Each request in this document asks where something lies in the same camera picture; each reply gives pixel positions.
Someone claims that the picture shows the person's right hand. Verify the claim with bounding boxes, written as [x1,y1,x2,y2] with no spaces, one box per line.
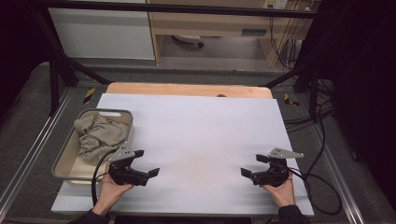
[261,173,297,208]

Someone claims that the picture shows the hanging black cables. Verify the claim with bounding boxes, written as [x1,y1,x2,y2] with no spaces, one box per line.
[268,16,304,71]

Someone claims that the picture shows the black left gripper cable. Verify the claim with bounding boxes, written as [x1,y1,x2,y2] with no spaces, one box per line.
[91,147,119,207]

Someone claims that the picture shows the aluminium rail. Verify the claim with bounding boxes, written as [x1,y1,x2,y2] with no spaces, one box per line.
[310,123,366,224]
[0,88,75,213]

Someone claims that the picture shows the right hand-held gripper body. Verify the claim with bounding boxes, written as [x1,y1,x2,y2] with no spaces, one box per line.
[251,147,305,188]

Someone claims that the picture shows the office chair base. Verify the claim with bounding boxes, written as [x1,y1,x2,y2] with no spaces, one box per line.
[171,34,205,49]

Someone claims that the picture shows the person's left hand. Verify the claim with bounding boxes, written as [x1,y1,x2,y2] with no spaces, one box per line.
[92,161,135,217]

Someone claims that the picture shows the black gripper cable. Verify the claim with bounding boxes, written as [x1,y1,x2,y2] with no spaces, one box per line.
[91,147,119,207]
[289,167,343,217]

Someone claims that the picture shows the beige cloth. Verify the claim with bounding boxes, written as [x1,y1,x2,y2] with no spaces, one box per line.
[73,111,131,165]

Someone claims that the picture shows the black floor cables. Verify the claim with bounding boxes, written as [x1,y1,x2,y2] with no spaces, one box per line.
[283,78,336,134]

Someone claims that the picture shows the white foam board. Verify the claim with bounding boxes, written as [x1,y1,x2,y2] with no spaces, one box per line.
[50,92,316,217]

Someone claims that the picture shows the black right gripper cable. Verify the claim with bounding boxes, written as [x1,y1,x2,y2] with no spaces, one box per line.
[289,167,343,217]

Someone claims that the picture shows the light wooden desk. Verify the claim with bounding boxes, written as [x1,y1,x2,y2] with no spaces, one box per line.
[146,0,321,68]

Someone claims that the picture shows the white wall socket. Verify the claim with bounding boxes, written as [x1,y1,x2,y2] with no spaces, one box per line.
[262,0,290,10]

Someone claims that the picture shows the black metal frame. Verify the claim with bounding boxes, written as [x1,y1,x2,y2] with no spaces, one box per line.
[30,0,325,118]

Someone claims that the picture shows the beige basket with grey rim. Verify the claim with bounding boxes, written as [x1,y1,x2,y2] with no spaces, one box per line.
[50,107,135,188]

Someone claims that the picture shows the white cabinet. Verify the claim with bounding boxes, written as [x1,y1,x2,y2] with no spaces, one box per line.
[48,7,156,61]

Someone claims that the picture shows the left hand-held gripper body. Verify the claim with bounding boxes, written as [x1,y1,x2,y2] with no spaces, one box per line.
[107,142,150,188]

